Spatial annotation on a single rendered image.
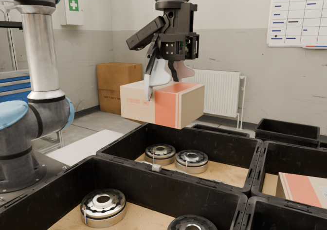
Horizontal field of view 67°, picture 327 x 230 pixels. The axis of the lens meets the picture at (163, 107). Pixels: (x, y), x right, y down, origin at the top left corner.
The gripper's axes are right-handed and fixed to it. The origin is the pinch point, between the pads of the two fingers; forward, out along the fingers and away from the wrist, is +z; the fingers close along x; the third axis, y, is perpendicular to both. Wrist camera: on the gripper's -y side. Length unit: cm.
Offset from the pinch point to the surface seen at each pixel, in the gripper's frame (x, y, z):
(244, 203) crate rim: -7.0, 22.4, 16.7
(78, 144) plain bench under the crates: 28, -68, 40
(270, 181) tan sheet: 20.4, 23.7, 26.4
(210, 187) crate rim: -5.7, 15.3, 16.5
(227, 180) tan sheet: 14.8, 13.2, 26.5
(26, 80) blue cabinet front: 77, -192, 26
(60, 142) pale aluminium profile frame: 103, -191, 97
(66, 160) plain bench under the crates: 13, -58, 40
